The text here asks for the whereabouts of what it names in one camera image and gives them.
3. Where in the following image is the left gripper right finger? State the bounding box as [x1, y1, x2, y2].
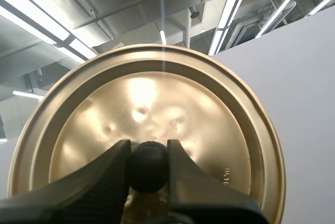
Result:
[167, 139, 271, 224]

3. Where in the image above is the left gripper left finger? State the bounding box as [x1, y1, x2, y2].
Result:
[0, 139, 132, 224]

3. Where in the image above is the long ceiling light strip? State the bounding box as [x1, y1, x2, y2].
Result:
[208, 0, 256, 57]
[255, 0, 315, 39]
[0, 0, 98, 64]

